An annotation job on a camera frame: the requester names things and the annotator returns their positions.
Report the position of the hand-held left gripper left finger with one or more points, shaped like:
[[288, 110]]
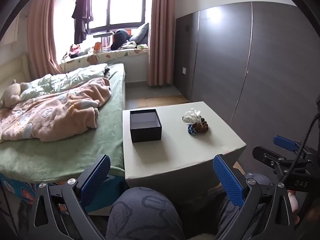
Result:
[[96, 180]]

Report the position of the person's right hand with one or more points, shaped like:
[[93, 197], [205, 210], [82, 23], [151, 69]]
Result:
[[293, 205]]

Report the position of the dark hanging clothes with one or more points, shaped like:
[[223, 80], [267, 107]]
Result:
[[82, 12]]

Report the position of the patterned window seat cushion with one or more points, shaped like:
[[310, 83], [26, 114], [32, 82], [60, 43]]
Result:
[[112, 55]]

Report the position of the white wall socket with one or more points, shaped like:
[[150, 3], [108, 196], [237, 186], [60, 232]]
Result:
[[184, 71]]

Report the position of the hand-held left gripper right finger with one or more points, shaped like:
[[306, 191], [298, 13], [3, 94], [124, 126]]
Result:
[[228, 180]]

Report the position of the white leather side table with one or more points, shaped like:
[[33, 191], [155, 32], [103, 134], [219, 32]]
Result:
[[180, 152]]

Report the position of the pink curtain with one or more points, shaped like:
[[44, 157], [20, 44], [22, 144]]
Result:
[[161, 30], [40, 30]]

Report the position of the beige plush toy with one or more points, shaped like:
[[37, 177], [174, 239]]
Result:
[[12, 92]]

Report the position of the black jewelry box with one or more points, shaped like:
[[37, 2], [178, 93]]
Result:
[[146, 135]]

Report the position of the flat cardboard sheet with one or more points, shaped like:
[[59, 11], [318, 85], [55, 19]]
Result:
[[162, 101]]

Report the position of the person's left leg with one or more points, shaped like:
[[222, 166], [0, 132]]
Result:
[[145, 212]]

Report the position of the dark framed window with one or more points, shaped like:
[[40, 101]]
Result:
[[125, 5]]

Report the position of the light green quilt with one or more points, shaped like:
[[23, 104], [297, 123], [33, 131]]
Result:
[[75, 77]]

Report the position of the bed with green sheet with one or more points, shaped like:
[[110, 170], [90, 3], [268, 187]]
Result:
[[75, 152]]

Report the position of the pink floral fleece blanket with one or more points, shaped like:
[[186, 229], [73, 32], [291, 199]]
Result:
[[50, 120]]

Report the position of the grey pillow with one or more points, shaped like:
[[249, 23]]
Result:
[[141, 33]]

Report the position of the black bag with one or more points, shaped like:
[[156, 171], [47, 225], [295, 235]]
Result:
[[120, 40]]

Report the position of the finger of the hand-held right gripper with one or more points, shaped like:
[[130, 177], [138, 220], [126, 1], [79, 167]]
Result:
[[285, 142], [262, 155]]

